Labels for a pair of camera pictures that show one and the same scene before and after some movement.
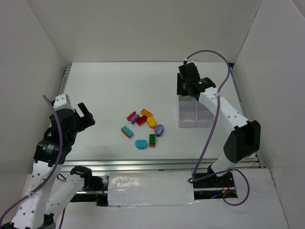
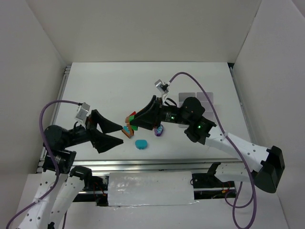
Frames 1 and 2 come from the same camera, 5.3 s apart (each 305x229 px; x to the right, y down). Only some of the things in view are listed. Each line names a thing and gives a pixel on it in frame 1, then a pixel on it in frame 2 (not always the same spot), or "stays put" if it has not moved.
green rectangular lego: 152,138 → 133,127
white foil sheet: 153,188 stays put
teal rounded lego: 141,144 stays put
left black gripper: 77,119 → 92,131
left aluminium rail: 64,81 stays put
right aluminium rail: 259,159 stays put
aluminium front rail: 165,166 stays put
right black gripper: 180,87 → 157,114
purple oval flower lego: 158,130 stays put
